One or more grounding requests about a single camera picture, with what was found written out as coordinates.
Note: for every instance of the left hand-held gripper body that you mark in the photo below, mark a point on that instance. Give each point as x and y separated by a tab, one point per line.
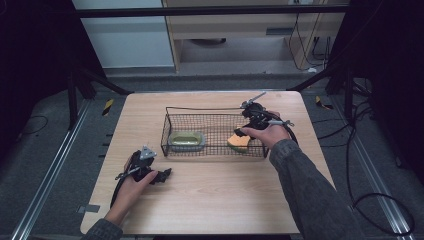
141	163

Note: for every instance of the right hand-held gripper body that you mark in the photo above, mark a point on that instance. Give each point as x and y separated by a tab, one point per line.
257	115

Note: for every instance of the green and yellow sponge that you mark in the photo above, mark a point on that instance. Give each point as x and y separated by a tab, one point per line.
239	144

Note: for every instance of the green soap dish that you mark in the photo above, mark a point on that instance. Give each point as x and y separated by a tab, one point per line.
186	140

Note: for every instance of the person's right hand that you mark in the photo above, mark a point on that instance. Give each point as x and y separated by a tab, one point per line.
271	135

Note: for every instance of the person's left hand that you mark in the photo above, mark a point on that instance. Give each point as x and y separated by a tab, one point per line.
128	195

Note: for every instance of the yellow and black tape strip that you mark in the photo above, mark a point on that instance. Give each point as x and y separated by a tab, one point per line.
107	107
322	104

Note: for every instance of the grey tape piece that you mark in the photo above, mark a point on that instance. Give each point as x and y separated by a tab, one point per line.
88	208

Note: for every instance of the black metal stand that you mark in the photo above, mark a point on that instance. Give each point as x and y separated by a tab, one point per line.
348	96
72	100

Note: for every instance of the white cabinet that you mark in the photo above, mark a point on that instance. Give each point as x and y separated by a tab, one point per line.
126	40

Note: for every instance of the dark curtain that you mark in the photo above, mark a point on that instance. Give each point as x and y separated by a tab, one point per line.
33	66
393	66

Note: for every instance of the aluminium floor rail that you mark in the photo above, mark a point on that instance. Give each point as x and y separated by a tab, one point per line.
50	173
376	183

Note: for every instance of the black horizontal frame bar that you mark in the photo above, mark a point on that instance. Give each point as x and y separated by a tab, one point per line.
206	11

